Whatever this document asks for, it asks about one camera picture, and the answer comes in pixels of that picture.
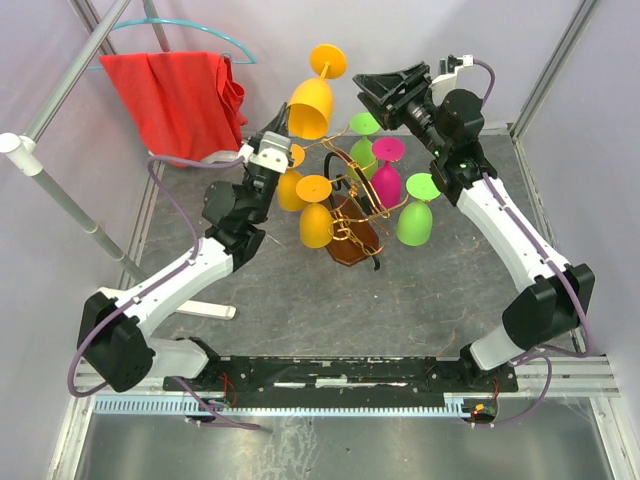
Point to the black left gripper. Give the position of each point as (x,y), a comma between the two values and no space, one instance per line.
(279,124)

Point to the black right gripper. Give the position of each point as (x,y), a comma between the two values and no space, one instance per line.
(385,86)

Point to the green plastic wine glass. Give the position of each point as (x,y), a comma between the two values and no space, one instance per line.
(364,125)

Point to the yellow plastic wine glass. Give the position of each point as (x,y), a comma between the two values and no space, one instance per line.
(287,197)

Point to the pink plastic wine glass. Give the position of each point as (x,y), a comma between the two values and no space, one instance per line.
(387,181)

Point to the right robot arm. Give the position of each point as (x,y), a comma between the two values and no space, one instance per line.
(554,294)

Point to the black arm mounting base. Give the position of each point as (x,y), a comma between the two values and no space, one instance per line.
(314,398)

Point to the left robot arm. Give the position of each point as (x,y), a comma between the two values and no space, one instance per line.
(116,333)

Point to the red cloth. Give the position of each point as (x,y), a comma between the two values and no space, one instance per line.
(184,104)

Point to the teal wire hanger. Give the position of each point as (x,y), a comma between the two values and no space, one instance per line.
(236,51)

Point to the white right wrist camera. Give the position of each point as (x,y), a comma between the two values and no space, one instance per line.
(449,68)

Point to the gold wire wine glass rack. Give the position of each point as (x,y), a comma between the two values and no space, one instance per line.
(359,218)

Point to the aluminium frame post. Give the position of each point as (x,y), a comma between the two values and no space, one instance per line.
(561,52)

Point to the aluminium rail beam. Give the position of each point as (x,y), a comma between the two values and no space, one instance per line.
(563,376)

